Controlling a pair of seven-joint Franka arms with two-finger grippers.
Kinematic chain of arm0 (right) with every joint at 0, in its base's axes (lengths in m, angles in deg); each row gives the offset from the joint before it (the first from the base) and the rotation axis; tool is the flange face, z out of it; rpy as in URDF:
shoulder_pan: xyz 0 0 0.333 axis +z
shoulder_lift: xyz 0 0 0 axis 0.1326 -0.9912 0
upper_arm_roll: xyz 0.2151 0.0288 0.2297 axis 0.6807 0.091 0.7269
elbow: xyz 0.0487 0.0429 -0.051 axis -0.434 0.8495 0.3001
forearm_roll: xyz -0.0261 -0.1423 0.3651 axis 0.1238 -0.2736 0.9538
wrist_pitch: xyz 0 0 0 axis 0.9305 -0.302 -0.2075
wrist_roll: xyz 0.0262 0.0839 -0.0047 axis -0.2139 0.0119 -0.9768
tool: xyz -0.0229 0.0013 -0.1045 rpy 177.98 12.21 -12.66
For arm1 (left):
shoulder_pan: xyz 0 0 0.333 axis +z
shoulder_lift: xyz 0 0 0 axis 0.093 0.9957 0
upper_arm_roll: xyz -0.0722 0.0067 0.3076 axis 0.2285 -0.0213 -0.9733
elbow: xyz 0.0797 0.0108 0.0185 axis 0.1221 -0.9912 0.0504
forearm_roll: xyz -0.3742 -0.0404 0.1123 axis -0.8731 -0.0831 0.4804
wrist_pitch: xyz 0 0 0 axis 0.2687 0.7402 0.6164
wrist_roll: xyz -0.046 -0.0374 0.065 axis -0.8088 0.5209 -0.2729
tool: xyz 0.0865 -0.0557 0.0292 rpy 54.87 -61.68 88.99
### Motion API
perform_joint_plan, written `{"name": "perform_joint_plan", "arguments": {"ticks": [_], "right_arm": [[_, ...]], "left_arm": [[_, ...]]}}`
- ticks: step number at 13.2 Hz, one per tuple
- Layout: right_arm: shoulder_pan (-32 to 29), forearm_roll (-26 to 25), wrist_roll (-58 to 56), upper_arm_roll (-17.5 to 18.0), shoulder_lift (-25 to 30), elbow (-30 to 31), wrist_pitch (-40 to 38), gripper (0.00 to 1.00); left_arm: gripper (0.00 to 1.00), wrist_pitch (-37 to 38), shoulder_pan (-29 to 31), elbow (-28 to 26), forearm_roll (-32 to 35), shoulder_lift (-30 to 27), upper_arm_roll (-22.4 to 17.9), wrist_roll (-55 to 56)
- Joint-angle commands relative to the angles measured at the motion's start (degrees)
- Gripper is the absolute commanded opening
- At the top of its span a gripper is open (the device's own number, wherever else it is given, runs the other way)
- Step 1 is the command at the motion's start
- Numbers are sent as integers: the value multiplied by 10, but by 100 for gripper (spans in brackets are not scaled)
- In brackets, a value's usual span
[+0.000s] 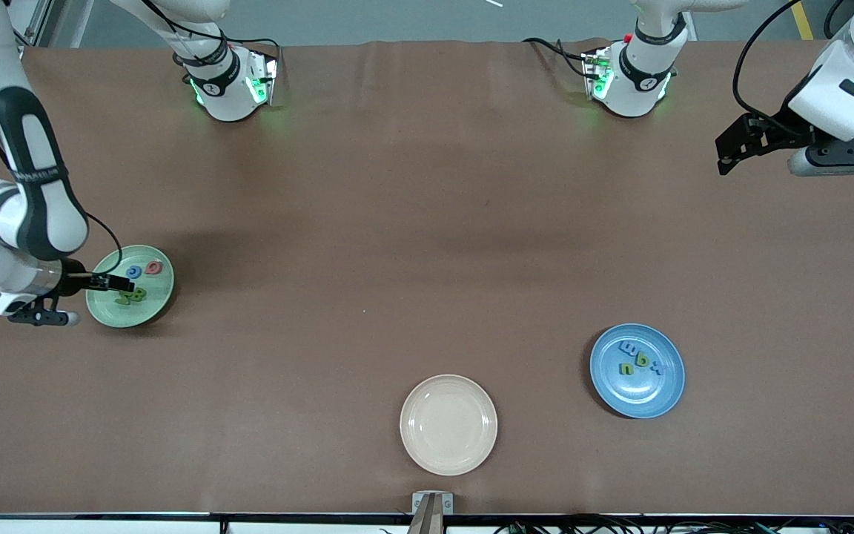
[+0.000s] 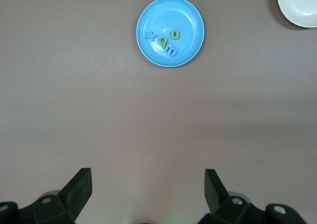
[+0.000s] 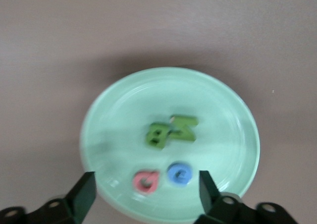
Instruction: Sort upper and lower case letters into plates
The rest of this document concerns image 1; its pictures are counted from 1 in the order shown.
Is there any light green plate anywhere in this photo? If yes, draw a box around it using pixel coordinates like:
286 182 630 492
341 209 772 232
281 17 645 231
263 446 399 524
85 245 176 329

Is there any blue plate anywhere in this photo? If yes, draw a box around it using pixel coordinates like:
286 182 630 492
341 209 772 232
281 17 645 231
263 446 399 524
589 323 686 420

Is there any brown table cover sheet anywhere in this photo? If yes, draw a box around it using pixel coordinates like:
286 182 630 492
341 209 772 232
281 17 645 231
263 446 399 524
0 39 854 518

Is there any beige plate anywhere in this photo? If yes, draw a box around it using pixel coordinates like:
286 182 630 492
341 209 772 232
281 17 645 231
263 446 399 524
400 374 499 477

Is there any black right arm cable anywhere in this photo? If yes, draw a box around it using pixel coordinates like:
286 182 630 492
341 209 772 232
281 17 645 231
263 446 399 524
0 0 127 279

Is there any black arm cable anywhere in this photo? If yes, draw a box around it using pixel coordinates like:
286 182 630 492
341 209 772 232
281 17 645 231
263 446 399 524
0 0 127 279
732 0 835 138

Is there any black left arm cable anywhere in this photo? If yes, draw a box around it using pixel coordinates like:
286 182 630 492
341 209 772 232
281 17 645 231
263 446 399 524
732 0 835 138

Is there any metal base bracket with LEDs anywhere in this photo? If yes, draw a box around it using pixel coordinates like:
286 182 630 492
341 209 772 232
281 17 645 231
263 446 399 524
583 48 615 101
245 50 280 106

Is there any black base power cable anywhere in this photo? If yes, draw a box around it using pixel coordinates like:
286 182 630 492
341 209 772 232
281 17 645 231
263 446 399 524
522 37 595 79
228 36 283 62

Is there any aluminium frame profile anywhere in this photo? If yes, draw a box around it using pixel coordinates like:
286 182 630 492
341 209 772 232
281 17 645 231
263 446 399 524
8 0 72 49

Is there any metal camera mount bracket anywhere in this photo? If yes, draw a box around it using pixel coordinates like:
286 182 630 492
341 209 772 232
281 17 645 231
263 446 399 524
408 491 455 534

